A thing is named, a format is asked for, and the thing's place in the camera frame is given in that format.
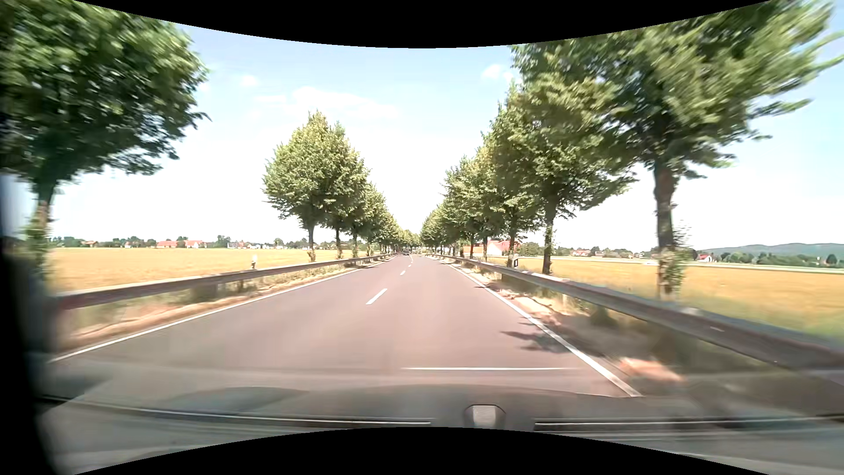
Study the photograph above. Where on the red roofed building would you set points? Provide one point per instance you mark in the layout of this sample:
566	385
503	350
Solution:
496	247

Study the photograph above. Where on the grey asphalt road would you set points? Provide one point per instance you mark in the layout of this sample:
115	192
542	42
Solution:
409	323

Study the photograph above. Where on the row of green trees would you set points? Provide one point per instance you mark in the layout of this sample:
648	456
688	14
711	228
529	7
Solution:
310	171
659	99

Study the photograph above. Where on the row of distant houses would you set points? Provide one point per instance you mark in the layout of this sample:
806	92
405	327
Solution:
606	253
178	243

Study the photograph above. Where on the car's own bonnet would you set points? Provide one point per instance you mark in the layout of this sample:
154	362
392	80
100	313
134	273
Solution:
329	409

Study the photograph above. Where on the yellow grain field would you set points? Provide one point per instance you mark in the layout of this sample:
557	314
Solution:
145	262
758	290

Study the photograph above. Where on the wooded hill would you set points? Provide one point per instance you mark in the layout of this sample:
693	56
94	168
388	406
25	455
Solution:
784	249

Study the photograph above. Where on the grey metal guard rail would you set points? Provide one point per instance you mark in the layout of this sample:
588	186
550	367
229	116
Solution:
165	286
659	315

